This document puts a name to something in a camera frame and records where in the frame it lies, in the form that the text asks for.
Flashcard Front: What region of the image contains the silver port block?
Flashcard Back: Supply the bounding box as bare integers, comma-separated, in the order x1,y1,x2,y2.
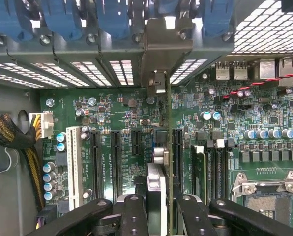
259,59,276,79

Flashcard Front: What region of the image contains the white power connector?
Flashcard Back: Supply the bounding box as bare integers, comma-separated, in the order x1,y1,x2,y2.
28,111,55,140

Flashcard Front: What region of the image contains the CPU socket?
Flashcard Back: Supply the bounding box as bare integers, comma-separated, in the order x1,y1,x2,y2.
231,169,293,236

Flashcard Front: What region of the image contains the long black expansion slot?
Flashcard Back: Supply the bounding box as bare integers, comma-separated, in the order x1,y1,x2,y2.
89,130,104,200
110,130,124,202

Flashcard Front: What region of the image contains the silver ethernet port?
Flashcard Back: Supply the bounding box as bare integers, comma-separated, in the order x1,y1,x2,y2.
277,57,293,87

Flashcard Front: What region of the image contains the blue card latch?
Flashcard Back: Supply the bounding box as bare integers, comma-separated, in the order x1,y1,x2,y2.
0,0,34,42
96,0,130,40
40,0,83,41
200,0,234,39

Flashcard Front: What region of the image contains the red-black twisted wire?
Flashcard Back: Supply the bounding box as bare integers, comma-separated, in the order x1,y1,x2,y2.
222,70,293,100

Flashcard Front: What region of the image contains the short black expansion slot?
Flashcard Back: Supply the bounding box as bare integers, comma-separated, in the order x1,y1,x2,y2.
131,130,143,157

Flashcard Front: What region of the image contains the open black PC case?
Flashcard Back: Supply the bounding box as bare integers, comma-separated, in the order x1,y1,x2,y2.
0,0,293,236

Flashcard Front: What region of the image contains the white PCI expansion slot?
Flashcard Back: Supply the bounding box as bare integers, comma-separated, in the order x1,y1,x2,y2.
65,126,85,212

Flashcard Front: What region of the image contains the silver USB port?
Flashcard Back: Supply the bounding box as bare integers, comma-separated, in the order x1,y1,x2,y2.
214,61,233,81
234,61,250,81

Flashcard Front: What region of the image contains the green Dell motherboard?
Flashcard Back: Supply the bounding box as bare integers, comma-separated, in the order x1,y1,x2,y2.
39,58,293,236

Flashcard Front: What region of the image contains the black-yellow sleeved cable bundle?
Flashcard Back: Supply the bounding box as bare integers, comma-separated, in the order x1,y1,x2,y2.
0,113,47,214

